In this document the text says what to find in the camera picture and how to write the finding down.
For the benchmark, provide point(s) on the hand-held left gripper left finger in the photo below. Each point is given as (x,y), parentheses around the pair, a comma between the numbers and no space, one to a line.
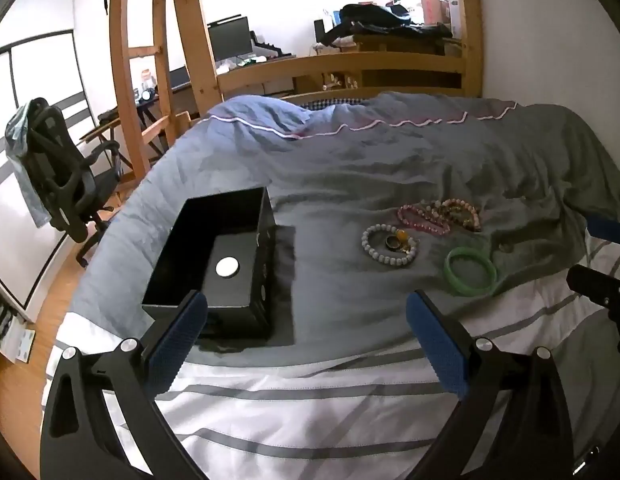
(178,340)

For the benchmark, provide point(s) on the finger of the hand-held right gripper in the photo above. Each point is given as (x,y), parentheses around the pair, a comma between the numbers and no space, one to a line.
(609,229)
(597,285)

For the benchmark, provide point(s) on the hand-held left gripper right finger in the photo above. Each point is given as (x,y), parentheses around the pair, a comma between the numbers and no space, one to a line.
(437,345)

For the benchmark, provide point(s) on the green jade bangle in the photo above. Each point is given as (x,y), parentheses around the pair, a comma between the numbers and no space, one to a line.
(452,280)

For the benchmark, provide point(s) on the black jewelry box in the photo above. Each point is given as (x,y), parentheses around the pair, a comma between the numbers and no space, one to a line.
(229,290)

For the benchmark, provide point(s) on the amber bead charm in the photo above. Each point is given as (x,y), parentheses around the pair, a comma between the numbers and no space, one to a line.
(401,234)

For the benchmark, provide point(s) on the white round disc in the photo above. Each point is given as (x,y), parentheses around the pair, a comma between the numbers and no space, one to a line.
(227,266)

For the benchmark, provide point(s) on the white grey-striped bed sheet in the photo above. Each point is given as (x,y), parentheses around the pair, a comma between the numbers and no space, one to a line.
(300,410)

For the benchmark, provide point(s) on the white flat box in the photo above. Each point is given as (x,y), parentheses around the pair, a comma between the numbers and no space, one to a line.
(23,346)

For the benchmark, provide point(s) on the black office chair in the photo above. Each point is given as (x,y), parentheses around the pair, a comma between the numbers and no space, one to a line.
(64,180)

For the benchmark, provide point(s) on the grey-blue duvet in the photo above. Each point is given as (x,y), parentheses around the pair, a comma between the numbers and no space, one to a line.
(340,170)

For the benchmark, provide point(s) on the blue-grey garment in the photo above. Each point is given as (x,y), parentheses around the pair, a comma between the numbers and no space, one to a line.
(24,180)

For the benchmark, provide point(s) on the wooden folding table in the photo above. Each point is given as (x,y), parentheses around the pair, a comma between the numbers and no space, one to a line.
(107,127)

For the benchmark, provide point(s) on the wooden desk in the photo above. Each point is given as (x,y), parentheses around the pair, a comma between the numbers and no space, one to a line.
(410,45)

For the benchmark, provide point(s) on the white sliding wardrobe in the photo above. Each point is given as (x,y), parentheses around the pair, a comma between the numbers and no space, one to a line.
(19,110)

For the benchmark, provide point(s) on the pink bag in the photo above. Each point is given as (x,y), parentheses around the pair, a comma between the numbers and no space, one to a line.
(434,7)

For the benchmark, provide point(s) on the black computer monitor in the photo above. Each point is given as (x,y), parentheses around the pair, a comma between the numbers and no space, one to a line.
(229,37)

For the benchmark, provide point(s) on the pile of dark clothes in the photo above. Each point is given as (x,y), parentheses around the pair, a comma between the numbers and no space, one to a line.
(380,20)

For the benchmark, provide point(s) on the black speaker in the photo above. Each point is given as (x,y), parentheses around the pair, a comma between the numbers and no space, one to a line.
(319,31)

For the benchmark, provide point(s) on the wooden loft bed frame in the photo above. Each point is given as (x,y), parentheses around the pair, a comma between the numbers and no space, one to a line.
(194,45)

